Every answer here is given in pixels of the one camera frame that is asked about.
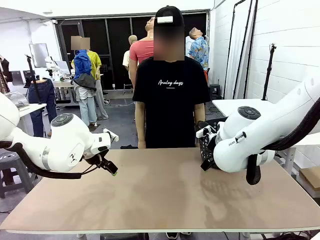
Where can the person's left forearm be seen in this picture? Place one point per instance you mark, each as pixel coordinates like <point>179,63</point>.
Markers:
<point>200,112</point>

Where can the figure with yellow shirt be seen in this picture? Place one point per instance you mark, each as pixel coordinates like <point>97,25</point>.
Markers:
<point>96,62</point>

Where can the wall whiteboard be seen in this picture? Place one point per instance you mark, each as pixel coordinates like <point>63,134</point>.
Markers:
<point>38,55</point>

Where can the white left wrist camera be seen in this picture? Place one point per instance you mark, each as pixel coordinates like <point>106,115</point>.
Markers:
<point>111,135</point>

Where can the white head-mounted camera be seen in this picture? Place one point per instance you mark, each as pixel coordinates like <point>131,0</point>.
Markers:
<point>165,19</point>

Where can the black cap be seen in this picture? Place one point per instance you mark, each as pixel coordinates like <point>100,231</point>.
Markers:
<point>170,12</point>

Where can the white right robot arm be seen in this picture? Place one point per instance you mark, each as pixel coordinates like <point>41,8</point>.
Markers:
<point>250,140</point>

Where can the person's right hand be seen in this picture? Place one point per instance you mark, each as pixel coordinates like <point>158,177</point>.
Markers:
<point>142,145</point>

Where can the mannequin with blue jeans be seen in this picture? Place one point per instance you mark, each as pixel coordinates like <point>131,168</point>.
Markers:
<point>47,95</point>

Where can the dark monitor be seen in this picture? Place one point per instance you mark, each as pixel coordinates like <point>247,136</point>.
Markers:
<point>17,78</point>

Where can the black perforated plastic basket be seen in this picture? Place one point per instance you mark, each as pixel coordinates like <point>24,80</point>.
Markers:
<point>205,147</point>

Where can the grey plastic stool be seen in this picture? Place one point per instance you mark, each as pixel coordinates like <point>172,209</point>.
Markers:
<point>15,165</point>

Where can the brown cardboard box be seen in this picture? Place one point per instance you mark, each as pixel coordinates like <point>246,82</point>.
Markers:
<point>311,178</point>

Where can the black background stool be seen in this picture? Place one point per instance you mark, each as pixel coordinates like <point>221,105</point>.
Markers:
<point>215,90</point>

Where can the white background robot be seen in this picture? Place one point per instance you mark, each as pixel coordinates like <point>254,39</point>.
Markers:
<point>51,66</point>

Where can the person in black t-shirt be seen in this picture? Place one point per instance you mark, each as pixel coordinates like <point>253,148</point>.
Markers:
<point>170,112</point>

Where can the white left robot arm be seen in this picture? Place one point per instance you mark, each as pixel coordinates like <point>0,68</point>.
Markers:
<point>62,145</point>

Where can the black camera tripod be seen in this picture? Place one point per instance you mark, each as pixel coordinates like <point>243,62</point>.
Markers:
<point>268,72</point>
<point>33,80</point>

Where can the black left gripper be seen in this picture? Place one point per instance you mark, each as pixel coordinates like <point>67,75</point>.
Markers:
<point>94,158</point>

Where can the figure with blue jacket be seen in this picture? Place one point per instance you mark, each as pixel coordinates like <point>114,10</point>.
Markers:
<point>81,65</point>

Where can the mannequin with floral shirt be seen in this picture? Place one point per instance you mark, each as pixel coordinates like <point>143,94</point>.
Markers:
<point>200,50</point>

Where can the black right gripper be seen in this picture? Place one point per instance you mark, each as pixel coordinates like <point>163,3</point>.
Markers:
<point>214,145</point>

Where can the black sneaker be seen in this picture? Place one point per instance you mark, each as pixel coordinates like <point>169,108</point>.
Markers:
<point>172,235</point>

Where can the mannequin with cream shirt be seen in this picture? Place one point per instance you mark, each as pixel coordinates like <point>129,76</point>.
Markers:
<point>126,58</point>

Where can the black backdrop stand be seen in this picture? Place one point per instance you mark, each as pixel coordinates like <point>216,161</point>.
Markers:
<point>253,37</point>

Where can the mannequin with red top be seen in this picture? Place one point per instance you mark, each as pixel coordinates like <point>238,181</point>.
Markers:
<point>142,50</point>

